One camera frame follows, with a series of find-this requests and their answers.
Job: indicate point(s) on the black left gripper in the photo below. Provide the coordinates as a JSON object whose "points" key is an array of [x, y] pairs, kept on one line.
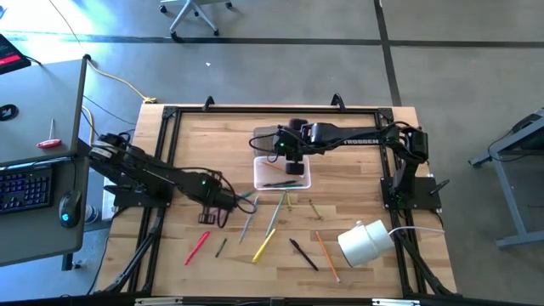
{"points": [[223, 199]]}

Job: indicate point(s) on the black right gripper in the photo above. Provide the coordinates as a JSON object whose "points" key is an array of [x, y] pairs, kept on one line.
{"points": [[296, 167]]}

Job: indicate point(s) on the short dark marker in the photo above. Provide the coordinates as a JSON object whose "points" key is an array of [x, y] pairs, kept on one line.
{"points": [[295, 186]]}

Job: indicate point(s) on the purple pen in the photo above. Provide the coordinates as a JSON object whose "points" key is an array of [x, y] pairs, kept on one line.
{"points": [[280, 183]]}

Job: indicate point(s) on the orange pencil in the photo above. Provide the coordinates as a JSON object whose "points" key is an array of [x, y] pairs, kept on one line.
{"points": [[327, 256], [272, 166]]}

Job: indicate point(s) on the blue-grey pencil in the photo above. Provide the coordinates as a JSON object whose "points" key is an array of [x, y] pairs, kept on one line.
{"points": [[247, 222]]}

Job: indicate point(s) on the clear plastic supply box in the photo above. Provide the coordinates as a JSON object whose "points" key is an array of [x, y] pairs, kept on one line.
{"points": [[263, 176]]}

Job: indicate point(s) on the small olive pencil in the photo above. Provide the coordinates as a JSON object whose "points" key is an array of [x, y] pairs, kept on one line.
{"points": [[289, 202]]}

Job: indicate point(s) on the short dark green pencil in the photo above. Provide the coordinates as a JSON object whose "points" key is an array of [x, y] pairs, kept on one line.
{"points": [[221, 247]]}

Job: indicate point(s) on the light green pencil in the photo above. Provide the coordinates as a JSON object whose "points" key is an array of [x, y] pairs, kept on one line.
{"points": [[275, 214]]}

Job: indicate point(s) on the red pen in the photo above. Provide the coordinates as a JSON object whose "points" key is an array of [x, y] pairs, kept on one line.
{"points": [[196, 248]]}

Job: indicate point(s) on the yellow pen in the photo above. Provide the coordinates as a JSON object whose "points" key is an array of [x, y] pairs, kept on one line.
{"points": [[263, 245]]}

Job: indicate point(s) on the black pen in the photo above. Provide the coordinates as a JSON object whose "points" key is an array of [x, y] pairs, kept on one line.
{"points": [[303, 255]]}

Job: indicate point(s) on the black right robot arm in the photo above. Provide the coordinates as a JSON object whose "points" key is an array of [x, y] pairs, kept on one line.
{"points": [[361, 136]]}

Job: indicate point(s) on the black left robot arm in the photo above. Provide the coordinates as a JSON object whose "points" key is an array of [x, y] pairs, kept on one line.
{"points": [[149, 170]]}

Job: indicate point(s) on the white cylindrical device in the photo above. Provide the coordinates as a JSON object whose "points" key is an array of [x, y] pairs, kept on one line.
{"points": [[365, 243]]}

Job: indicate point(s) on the white blue cup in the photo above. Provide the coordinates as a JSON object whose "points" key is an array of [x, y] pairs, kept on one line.
{"points": [[90, 213]]}

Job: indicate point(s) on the black computer mouse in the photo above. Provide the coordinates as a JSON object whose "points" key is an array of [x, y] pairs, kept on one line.
{"points": [[70, 210]]}

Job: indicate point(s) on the grey office chair base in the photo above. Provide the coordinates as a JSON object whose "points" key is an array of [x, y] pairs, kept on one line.
{"points": [[193, 8]]}

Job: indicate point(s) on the black keyboard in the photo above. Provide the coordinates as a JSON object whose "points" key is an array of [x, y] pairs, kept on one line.
{"points": [[25, 189]]}

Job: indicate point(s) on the grey desk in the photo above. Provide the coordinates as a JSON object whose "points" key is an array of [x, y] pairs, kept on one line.
{"points": [[34, 93]]}

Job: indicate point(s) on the black round coaster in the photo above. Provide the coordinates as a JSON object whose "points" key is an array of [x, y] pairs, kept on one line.
{"points": [[8, 112]]}

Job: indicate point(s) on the grey metal cart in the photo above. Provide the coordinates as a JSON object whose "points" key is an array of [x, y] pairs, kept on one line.
{"points": [[523, 240]]}

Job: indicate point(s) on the black laptop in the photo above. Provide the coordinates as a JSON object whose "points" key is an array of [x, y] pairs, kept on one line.
{"points": [[10, 55]]}

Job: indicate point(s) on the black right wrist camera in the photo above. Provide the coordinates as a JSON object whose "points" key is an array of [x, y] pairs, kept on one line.
{"points": [[282, 142]]}

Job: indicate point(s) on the black aluminium table frame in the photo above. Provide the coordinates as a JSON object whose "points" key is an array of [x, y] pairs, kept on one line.
{"points": [[255, 110]]}

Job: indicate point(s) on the silver bracket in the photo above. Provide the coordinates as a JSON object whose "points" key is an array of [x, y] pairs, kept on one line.
{"points": [[395, 302], [157, 302]]}

